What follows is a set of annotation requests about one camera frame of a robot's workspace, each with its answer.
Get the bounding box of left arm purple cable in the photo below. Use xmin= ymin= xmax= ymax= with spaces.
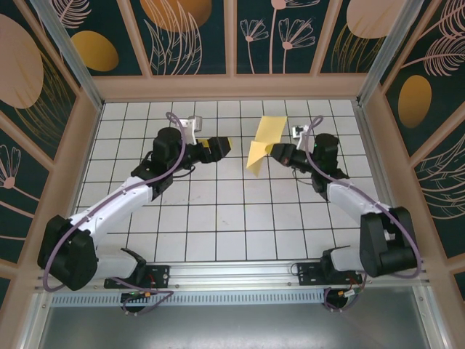
xmin=42 ymin=111 xmax=193 ymax=317

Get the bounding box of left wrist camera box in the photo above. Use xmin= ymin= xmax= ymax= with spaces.
xmin=179 ymin=115 xmax=203 ymax=135

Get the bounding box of grey metal sheet panel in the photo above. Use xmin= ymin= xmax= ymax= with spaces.
xmin=21 ymin=290 xmax=451 ymax=349

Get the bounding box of yellow paper sheet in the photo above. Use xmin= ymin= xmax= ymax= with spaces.
xmin=246 ymin=115 xmax=288 ymax=178

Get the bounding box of long aluminium base rail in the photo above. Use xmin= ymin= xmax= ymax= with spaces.
xmin=34 ymin=257 xmax=433 ymax=292

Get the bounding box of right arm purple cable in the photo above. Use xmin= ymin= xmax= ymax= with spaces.
xmin=304 ymin=115 xmax=426 ymax=314

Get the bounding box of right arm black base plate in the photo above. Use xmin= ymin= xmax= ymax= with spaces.
xmin=296 ymin=261 xmax=363 ymax=287

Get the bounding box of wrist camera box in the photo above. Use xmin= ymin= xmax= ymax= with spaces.
xmin=291 ymin=123 xmax=310 ymax=141
xmin=179 ymin=115 xmax=203 ymax=135

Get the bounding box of aluminium side rail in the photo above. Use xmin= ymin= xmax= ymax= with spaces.
xmin=354 ymin=101 xmax=410 ymax=258

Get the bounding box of aluminium corner post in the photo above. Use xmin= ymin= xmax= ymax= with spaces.
xmin=357 ymin=0 xmax=428 ymax=107
xmin=28 ymin=0 xmax=105 ymax=111

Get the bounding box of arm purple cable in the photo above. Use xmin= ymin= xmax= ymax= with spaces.
xmin=42 ymin=111 xmax=193 ymax=317
xmin=304 ymin=115 xmax=426 ymax=314

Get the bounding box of slotted grey cable duct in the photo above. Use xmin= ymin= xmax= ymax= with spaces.
xmin=50 ymin=289 xmax=328 ymax=307

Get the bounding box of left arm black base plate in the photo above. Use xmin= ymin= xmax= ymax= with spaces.
xmin=104 ymin=264 xmax=171 ymax=290

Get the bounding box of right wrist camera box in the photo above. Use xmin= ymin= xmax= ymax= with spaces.
xmin=291 ymin=123 xmax=310 ymax=141

